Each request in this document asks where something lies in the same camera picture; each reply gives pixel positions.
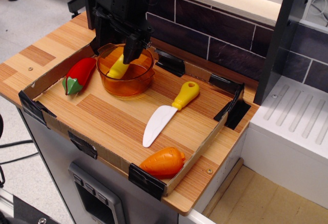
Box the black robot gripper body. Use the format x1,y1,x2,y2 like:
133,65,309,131
92,0,154,49

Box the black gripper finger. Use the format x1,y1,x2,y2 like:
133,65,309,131
95,16,125,48
123,32,144,65

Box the yellow plastic toy banana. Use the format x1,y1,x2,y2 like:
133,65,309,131
106,54,129,79

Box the orange transparent plastic pot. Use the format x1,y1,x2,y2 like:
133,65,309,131
96,44,155,96

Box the cardboard fence with black tape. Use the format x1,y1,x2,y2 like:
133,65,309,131
18,25,252,201

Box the black office chair base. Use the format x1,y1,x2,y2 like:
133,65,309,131
67,0,85,18

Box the red toy chili pepper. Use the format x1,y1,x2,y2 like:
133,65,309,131
62,57,96,95

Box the orange toy carrot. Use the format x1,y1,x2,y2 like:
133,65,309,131
139,147,186,179

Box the grey toy oven front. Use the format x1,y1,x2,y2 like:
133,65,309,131
68,163,126,224

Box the white toy sink drainboard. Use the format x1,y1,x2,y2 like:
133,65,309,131
241,76,327,208

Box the toy knife yellow handle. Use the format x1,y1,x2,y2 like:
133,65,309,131
142,81,200,148

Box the black floor cable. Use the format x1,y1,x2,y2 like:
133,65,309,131
0,139,39,189

